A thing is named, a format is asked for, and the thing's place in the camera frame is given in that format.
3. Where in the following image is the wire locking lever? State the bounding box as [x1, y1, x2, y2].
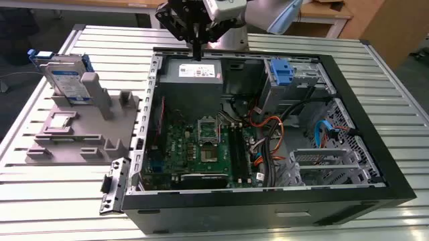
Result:
[217, 115, 223, 146]

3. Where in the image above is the black PC case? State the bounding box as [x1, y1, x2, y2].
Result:
[121, 46, 417, 235]

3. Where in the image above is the wooden desk white frame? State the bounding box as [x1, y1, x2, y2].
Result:
[294, 0, 356, 39]
[20, 0, 162, 29]

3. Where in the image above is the power wire black connector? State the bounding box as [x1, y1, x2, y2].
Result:
[334, 126, 362, 138]

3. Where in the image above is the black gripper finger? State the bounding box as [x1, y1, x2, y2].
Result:
[155, 4, 199, 62]
[197, 19, 238, 62]

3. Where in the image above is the orange yellow wire bundle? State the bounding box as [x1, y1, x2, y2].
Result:
[249, 115, 286, 168]

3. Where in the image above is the silver CPU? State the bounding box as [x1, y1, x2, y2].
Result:
[47, 114, 75, 130]

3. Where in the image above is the hard disk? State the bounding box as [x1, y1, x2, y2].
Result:
[28, 49, 99, 106]

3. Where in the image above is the wooden cabinet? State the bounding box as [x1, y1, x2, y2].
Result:
[346, 0, 429, 72]

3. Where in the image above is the green motherboard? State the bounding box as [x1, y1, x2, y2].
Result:
[143, 122, 266, 190]

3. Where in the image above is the metal socket cover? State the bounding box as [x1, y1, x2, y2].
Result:
[197, 117, 222, 145]

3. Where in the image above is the black graphics card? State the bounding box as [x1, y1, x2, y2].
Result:
[178, 172, 229, 190]

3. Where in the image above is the thin grey wire bundle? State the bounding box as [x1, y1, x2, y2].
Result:
[250, 138, 272, 153]

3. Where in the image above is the metal disk bay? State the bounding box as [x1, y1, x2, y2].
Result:
[285, 147, 373, 187]

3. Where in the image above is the yellow black wire bundle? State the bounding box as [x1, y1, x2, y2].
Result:
[217, 110, 252, 125]

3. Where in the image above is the metal card retainer bracket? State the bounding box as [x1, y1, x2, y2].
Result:
[99, 157, 133, 216]

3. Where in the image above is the smooth black cable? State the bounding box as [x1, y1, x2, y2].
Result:
[268, 100, 336, 188]

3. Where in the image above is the blue plastic drive latch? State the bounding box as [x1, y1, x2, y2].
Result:
[270, 59, 296, 86]

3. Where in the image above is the blue data wire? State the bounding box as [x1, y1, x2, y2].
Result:
[314, 119, 337, 149]

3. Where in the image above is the metal optical drive cage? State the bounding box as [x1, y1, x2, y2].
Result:
[262, 58, 337, 115]

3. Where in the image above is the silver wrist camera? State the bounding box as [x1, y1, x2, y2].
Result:
[203, 0, 250, 23]

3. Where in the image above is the black office chair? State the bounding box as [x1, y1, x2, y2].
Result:
[0, 7, 40, 67]

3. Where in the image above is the black RAM slot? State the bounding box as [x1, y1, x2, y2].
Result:
[237, 124, 249, 184]
[231, 124, 245, 184]
[229, 124, 241, 184]

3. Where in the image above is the grey power supply unit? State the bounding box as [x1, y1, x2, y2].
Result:
[157, 59, 225, 121]

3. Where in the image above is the black chair base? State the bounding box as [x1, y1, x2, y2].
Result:
[409, 35, 429, 61]

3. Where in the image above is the grey parts rack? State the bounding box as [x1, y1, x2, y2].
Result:
[26, 71, 142, 164]

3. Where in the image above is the braided black cable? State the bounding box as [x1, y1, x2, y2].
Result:
[261, 97, 336, 188]

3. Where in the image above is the thin blue floor cable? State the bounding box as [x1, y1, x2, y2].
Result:
[0, 71, 46, 82]

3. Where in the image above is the CPU socket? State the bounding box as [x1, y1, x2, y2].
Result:
[199, 147, 222, 164]

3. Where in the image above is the red black fan wire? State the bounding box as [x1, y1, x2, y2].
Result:
[151, 96, 166, 151]

